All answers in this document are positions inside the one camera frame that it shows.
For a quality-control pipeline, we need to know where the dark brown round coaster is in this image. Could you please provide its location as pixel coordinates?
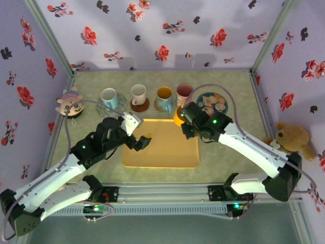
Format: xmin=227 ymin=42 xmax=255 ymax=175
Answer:
xmin=130 ymin=97 xmax=150 ymax=113

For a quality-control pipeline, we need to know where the yellow plastic tray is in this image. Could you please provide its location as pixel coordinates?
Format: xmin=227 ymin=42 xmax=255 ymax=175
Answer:
xmin=121 ymin=118 xmax=200 ymax=169

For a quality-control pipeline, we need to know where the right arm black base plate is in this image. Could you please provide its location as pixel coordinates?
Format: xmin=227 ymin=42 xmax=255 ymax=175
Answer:
xmin=207 ymin=185 xmax=254 ymax=202

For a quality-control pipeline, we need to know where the right arm lavender cable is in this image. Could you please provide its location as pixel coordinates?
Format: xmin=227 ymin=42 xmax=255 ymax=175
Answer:
xmin=186 ymin=83 xmax=318 ymax=221

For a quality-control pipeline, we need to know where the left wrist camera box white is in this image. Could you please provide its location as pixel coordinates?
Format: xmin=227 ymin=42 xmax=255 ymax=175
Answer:
xmin=121 ymin=113 xmax=144 ymax=137

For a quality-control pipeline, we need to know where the green patterned glass coaster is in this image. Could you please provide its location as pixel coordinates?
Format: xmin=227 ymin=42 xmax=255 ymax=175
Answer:
xmin=95 ymin=91 xmax=127 ymax=118

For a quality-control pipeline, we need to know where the white mug pink handle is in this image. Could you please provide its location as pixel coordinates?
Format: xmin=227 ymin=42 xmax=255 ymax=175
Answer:
xmin=130 ymin=84 xmax=147 ymax=106

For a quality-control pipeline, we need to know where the brown teddy bear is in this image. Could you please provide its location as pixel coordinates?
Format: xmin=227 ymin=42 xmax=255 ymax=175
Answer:
xmin=263 ymin=121 xmax=318 ymax=162

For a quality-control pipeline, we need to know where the blue mug yellow inside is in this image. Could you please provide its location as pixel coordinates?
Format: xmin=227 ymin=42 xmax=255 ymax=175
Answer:
xmin=155 ymin=86 xmax=173 ymax=114

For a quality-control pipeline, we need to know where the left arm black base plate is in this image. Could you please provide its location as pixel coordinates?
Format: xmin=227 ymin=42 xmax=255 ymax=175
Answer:
xmin=99 ymin=186 xmax=119 ymax=203

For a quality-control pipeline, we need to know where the white mug light blue handle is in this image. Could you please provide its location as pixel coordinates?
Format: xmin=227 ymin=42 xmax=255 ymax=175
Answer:
xmin=100 ymin=87 xmax=119 ymax=110

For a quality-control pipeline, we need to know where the aluminium mounting rail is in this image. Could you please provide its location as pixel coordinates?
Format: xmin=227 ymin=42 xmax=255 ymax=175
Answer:
xmin=58 ymin=181 xmax=303 ymax=203

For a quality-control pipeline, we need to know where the cartoon print round coaster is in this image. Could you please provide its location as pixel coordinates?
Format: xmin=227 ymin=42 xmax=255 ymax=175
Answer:
xmin=196 ymin=91 xmax=229 ymax=116

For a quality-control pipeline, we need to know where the left arm lavender cable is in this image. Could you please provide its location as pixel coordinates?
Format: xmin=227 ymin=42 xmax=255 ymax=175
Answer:
xmin=1 ymin=100 xmax=127 ymax=241

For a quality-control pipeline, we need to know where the cartoon face plush toy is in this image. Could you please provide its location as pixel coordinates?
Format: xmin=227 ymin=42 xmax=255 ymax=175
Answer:
xmin=55 ymin=86 xmax=86 ymax=127

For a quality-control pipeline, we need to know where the grey slotted cable duct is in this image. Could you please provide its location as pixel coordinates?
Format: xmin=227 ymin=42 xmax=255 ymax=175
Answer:
xmin=52 ymin=204 xmax=228 ymax=217

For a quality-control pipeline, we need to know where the aluminium frame post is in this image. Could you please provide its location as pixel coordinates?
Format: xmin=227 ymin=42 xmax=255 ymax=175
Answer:
xmin=250 ymin=0 xmax=298 ymax=76
xmin=24 ymin=0 xmax=76 ymax=76

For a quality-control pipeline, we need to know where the arm lavender cable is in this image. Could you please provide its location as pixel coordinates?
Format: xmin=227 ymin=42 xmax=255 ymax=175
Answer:
xmin=186 ymin=83 xmax=318 ymax=221
xmin=1 ymin=100 xmax=127 ymax=241

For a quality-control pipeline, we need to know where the pink patterned mug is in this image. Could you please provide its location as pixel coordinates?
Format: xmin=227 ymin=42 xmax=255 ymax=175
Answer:
xmin=176 ymin=83 xmax=194 ymax=106

